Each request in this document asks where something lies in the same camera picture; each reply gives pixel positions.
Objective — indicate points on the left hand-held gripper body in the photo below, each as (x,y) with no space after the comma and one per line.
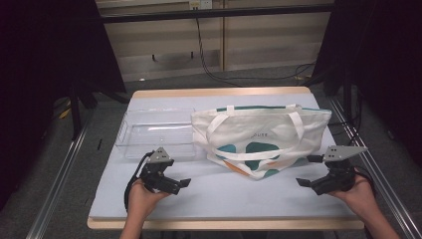
(156,172)

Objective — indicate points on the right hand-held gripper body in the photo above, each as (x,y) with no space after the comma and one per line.
(336,181)

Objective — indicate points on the white printed tote bag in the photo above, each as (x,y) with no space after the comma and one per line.
(258,132)

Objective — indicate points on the person's right hand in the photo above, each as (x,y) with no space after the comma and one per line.
(361,195)

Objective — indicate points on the person's left hand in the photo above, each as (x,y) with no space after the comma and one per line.
(141,199)

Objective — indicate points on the clear plastic container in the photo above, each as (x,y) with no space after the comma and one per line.
(156,132)

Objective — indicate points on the light blue table mat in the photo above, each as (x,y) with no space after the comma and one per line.
(232,199)

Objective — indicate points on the black metal stand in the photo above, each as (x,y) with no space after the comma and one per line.
(75,109)

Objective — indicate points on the black curtain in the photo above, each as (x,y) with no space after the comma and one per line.
(40,66)
(381,49)

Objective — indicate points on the black horizontal bar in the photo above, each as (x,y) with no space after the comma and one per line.
(215,14)

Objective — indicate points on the aluminium rail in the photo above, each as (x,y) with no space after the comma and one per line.
(381,172)
(56,189)

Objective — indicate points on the white wall socket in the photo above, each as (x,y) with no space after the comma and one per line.
(200,4)

